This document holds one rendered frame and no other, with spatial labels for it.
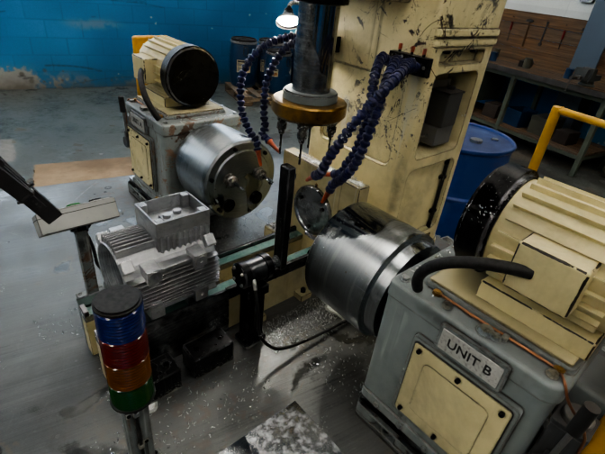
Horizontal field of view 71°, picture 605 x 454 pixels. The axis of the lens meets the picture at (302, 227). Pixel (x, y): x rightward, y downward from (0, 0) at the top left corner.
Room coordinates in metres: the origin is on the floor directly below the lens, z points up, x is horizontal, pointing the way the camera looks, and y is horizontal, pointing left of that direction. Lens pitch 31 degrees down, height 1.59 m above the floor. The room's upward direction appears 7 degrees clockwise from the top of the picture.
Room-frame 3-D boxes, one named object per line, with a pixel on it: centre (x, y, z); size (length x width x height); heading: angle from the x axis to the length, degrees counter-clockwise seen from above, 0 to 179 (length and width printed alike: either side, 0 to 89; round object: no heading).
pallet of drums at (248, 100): (6.14, 0.63, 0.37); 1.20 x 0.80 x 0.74; 119
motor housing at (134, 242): (0.74, 0.30, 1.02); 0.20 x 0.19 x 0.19; 135
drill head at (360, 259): (0.75, -0.19, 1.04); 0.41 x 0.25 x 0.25; 44
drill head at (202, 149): (1.24, 0.29, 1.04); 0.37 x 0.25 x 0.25; 44
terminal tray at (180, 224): (0.77, 0.28, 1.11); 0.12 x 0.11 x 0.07; 135
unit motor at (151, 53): (1.42, 0.51, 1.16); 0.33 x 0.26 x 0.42; 44
